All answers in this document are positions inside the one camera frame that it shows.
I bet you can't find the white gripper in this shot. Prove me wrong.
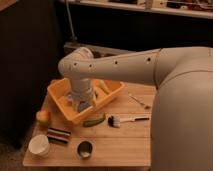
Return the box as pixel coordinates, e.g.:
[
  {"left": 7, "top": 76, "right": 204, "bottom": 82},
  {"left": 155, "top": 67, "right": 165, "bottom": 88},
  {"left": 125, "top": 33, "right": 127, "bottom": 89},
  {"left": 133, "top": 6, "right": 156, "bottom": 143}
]
[{"left": 68, "top": 88, "right": 96, "bottom": 113}]

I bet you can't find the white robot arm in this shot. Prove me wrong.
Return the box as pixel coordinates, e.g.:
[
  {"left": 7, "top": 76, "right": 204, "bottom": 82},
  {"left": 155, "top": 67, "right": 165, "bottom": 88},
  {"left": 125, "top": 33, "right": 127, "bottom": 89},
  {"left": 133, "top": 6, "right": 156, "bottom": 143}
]
[{"left": 58, "top": 46, "right": 213, "bottom": 171}]

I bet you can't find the small metal cup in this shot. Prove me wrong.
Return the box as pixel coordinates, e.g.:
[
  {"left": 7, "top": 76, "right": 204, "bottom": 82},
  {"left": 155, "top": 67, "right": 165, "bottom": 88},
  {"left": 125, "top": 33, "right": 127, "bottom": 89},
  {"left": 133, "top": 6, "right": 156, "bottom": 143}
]
[{"left": 77, "top": 141, "right": 93, "bottom": 159}]

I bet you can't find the white paper cup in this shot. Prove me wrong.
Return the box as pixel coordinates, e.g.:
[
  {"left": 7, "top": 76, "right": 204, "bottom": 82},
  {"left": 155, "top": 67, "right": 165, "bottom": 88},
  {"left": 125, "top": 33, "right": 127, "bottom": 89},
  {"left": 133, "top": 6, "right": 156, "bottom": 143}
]
[{"left": 28, "top": 134, "right": 50, "bottom": 156}]

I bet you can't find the yellow plastic bin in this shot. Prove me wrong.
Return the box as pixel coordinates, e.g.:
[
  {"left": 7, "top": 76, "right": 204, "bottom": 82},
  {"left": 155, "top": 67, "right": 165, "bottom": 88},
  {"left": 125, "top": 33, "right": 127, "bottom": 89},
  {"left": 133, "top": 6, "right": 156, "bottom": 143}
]
[{"left": 47, "top": 78, "right": 124, "bottom": 124}]

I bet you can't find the green pepper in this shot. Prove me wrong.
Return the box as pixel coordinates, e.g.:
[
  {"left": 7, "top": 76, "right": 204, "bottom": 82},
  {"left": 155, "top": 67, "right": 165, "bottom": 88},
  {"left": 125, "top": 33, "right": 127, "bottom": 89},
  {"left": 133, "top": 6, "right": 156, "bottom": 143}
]
[{"left": 82, "top": 114, "right": 106, "bottom": 128}]

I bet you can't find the apple fruit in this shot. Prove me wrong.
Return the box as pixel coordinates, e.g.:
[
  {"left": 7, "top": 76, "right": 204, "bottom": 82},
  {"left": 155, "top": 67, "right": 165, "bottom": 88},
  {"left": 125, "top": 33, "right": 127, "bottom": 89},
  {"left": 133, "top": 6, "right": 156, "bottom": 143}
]
[{"left": 36, "top": 110, "right": 50, "bottom": 126}]

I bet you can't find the striped block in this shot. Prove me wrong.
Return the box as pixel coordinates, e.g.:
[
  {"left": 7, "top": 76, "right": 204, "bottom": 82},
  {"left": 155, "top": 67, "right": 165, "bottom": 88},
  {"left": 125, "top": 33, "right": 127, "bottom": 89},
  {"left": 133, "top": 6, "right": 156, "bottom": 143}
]
[{"left": 46, "top": 128, "right": 71, "bottom": 144}]

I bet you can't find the metal pole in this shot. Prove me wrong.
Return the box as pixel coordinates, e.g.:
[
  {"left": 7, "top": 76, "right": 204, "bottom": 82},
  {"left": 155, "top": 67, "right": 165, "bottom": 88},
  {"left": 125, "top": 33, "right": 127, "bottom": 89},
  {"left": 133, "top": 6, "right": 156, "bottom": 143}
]
[{"left": 65, "top": 0, "right": 77, "bottom": 42}]

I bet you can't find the background shelf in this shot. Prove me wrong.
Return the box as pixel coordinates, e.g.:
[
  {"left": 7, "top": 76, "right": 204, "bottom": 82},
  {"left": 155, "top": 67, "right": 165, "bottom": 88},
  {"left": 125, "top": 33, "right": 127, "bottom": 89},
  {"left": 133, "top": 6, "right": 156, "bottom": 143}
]
[{"left": 59, "top": 0, "right": 213, "bottom": 20}]

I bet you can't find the white handled brush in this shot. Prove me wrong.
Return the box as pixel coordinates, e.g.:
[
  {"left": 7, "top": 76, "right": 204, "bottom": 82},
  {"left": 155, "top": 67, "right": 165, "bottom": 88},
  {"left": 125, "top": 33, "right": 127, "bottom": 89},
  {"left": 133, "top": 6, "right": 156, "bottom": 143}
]
[{"left": 108, "top": 116, "right": 148, "bottom": 128}]

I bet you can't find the metal floor rail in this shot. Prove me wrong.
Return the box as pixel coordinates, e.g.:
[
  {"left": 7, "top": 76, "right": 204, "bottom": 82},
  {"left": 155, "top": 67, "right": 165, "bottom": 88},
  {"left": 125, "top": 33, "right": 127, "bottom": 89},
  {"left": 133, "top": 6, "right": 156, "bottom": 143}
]
[{"left": 64, "top": 42, "right": 128, "bottom": 58}]

